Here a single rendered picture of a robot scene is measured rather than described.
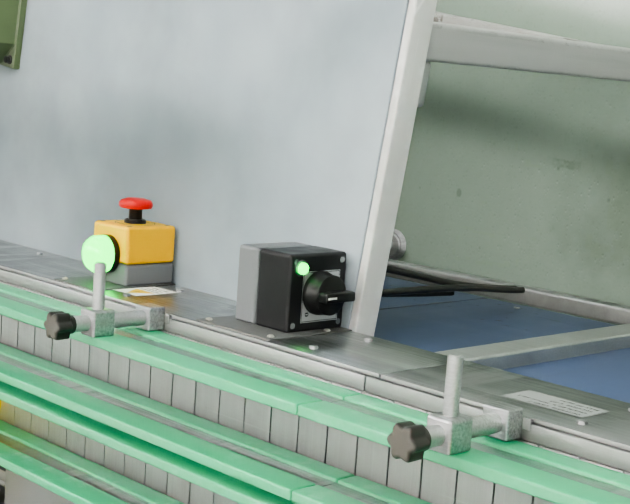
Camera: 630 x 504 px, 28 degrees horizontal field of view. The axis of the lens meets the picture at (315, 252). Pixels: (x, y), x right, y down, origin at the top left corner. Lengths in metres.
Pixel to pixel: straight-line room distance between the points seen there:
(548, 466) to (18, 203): 1.04
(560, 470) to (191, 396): 0.47
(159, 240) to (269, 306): 0.27
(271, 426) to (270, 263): 0.17
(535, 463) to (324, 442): 0.26
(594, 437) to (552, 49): 0.64
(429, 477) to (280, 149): 0.45
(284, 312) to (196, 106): 0.34
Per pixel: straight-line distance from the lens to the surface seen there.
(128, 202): 1.49
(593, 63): 1.57
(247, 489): 1.13
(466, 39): 1.38
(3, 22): 1.78
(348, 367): 1.13
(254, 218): 1.40
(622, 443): 0.96
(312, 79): 1.33
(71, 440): 1.49
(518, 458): 0.97
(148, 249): 1.48
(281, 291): 1.24
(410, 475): 1.09
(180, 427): 1.25
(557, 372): 1.28
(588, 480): 0.93
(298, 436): 1.18
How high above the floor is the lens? 1.68
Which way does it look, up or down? 44 degrees down
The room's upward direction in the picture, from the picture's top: 93 degrees counter-clockwise
